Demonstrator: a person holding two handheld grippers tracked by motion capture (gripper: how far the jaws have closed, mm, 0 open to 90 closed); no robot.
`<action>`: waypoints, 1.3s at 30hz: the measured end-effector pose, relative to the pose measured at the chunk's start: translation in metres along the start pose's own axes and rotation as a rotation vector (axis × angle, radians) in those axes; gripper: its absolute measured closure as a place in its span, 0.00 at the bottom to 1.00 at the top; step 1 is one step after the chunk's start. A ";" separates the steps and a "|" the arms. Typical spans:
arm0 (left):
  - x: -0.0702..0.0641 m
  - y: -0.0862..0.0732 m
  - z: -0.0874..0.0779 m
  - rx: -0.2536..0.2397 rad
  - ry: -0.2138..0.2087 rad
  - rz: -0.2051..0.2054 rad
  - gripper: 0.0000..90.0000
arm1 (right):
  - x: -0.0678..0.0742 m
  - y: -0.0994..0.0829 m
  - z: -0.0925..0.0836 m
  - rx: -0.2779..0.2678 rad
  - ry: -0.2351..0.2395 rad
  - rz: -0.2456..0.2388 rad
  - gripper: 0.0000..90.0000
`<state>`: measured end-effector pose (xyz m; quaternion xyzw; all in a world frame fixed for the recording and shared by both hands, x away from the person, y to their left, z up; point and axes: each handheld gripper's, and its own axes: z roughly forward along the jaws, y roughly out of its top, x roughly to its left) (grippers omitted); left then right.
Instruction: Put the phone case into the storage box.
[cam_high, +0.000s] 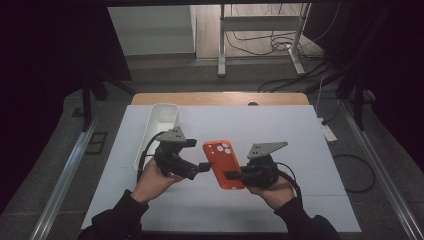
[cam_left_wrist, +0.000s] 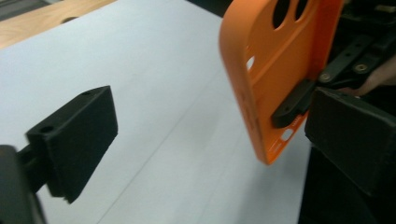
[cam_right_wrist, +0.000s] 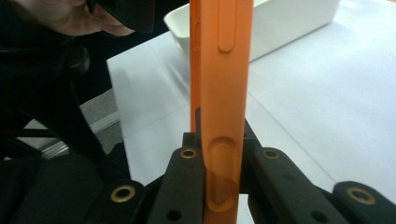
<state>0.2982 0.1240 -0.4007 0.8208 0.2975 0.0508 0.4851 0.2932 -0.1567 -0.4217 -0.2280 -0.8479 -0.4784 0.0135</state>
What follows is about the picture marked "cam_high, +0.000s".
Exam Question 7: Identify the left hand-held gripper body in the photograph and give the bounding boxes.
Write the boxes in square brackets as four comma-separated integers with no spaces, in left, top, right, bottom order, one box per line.
[154,126,201,181]

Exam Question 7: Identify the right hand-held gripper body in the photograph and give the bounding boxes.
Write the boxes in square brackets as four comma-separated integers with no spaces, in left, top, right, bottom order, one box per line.
[240,141,289,189]

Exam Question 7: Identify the orange phone case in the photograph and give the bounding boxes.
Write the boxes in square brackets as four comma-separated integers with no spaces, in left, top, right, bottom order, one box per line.
[202,139,246,191]

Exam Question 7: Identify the person's right hand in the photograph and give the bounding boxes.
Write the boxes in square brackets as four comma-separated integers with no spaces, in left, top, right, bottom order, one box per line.
[246,174,296,211]

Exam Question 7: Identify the person's left hand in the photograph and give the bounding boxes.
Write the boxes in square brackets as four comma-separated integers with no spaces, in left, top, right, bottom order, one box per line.
[131,158,185,205]

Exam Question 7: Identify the white plastic container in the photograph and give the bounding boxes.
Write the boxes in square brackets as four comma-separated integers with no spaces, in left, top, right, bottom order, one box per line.
[133,102,181,172]

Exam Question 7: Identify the white table mat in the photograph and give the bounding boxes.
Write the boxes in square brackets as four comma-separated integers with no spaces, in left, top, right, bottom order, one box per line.
[81,104,363,234]

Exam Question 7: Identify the wooden table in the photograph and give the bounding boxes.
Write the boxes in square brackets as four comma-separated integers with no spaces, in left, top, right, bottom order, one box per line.
[130,92,311,107]

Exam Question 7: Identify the white power strip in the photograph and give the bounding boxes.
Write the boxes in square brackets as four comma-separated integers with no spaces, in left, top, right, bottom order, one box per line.
[317,116,339,143]

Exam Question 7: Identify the black metal stand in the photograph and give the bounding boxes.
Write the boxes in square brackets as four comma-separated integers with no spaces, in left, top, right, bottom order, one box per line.
[80,75,137,132]
[335,66,368,132]

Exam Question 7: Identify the white cabinet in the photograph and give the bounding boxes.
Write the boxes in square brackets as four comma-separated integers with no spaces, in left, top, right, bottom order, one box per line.
[107,4,198,57]

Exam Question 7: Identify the black curtain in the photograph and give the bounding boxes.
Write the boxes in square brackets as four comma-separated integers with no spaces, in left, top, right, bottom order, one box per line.
[0,0,133,214]
[301,0,424,174]

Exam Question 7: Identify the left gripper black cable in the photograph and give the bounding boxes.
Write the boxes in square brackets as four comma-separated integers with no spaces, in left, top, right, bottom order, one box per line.
[136,131,168,183]

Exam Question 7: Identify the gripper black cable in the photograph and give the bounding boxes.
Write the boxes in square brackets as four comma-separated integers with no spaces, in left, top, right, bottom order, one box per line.
[136,131,168,183]
[274,161,303,202]

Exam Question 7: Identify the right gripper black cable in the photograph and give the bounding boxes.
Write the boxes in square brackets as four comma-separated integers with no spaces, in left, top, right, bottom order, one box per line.
[274,161,303,202]

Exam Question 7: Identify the black looped floor cable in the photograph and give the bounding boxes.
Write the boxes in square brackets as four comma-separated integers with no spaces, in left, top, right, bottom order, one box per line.
[332,153,377,194]

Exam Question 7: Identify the metal floor rail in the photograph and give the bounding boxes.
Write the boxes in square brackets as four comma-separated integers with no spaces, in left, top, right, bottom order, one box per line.
[339,99,424,240]
[29,111,102,240]

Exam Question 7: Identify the tangle of black cables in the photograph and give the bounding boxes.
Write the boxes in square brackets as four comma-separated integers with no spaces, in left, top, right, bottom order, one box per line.
[224,3,343,62]

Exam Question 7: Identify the white metal desk frame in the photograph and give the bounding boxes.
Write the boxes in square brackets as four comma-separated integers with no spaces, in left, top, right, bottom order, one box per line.
[217,2,312,78]

